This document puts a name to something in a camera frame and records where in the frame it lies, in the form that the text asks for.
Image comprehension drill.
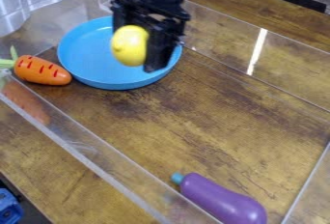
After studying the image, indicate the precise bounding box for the purple toy eggplant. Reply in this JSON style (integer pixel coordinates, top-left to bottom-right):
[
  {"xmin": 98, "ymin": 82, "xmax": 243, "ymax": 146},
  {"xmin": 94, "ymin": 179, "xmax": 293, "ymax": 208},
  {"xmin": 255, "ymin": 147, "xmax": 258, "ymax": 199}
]
[{"xmin": 171, "ymin": 173, "xmax": 268, "ymax": 224}]

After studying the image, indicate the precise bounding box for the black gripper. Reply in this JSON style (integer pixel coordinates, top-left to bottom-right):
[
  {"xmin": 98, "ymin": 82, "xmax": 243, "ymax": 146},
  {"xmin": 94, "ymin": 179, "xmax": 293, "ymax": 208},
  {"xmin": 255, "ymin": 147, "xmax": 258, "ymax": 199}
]
[{"xmin": 111, "ymin": 0, "xmax": 191, "ymax": 72}]

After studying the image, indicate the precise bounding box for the orange toy carrot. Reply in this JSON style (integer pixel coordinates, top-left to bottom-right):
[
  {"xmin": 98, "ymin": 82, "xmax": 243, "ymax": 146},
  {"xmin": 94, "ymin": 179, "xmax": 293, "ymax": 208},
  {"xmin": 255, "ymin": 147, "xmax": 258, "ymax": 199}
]
[{"xmin": 0, "ymin": 47, "xmax": 72, "ymax": 86}]

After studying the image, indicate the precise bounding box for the blue round tray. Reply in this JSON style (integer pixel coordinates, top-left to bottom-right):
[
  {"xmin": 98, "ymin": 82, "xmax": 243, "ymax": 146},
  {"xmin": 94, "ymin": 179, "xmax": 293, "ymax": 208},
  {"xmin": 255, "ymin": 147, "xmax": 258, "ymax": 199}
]
[{"xmin": 56, "ymin": 16, "xmax": 183, "ymax": 90}]

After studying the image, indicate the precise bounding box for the blue object at corner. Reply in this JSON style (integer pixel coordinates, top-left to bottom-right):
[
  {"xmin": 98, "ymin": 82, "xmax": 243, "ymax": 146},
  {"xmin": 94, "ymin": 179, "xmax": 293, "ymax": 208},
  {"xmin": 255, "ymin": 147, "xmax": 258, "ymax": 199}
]
[{"xmin": 0, "ymin": 188, "xmax": 23, "ymax": 224}]

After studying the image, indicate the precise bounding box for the yellow toy lemon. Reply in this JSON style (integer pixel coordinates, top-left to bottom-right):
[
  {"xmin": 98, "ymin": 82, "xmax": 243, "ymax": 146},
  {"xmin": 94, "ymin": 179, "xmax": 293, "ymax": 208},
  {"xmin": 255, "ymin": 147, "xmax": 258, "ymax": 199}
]
[{"xmin": 111, "ymin": 25, "xmax": 149, "ymax": 67}]

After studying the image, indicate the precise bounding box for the clear acrylic enclosure wall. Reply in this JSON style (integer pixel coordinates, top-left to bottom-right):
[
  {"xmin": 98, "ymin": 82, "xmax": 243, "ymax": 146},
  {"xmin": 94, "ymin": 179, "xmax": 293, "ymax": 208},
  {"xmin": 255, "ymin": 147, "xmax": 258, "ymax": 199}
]
[{"xmin": 0, "ymin": 0, "xmax": 330, "ymax": 224}]

